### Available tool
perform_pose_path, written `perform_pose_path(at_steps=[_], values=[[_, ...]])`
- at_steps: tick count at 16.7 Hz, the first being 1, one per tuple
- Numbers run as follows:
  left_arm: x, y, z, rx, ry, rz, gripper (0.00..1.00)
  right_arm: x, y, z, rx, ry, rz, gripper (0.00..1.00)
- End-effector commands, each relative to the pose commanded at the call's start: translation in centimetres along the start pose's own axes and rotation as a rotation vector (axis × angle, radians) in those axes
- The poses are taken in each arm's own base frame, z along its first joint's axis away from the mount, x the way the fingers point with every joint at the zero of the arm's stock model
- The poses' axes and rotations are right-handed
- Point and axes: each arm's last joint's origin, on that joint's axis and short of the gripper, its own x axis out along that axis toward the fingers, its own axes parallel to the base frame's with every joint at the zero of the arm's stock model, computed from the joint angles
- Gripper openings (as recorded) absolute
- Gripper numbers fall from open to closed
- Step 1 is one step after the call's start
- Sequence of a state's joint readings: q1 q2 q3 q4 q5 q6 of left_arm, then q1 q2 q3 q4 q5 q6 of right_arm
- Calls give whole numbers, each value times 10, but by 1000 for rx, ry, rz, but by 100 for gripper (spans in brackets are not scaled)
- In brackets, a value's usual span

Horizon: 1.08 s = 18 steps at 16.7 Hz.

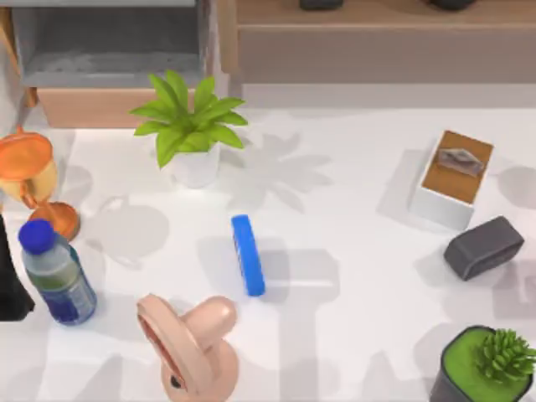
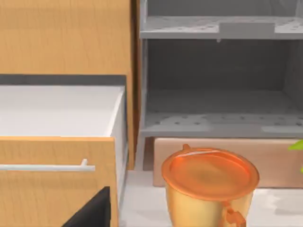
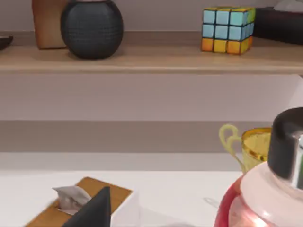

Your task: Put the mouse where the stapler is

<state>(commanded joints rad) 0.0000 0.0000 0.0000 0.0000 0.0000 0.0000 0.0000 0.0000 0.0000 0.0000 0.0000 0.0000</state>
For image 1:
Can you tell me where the dark grey rounded box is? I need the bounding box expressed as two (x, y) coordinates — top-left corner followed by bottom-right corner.
(443, 215), (526, 281)

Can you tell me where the pale wooden drawer front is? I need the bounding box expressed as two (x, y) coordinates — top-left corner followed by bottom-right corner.
(36, 86), (198, 129)

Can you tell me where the green plant in dark pot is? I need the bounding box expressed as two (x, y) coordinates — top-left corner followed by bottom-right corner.
(429, 326), (536, 402)

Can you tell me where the dark grey object on shelf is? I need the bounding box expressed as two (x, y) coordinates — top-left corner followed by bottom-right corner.
(299, 0), (345, 12)

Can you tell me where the black object on shelf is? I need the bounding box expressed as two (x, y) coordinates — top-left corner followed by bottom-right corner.
(429, 0), (472, 11)

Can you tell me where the blue stapler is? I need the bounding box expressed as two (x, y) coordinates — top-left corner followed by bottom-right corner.
(230, 214), (266, 297)

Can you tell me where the clear bottle with blue cap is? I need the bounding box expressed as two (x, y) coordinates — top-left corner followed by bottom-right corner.
(18, 219), (98, 327)

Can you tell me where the wooden open shelf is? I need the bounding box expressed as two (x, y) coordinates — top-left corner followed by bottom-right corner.
(217, 0), (536, 85)

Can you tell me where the orange trophy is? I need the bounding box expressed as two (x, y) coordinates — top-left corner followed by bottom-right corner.
(0, 124), (81, 243)

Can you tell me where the white and wooden tissue box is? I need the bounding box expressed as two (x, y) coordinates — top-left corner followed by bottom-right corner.
(408, 129), (495, 230)

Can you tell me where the pink hair dryer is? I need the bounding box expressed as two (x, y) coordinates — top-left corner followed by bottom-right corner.
(136, 292), (240, 402)

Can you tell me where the green plant in white pot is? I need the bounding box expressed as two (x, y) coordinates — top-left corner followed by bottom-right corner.
(128, 69), (249, 189)

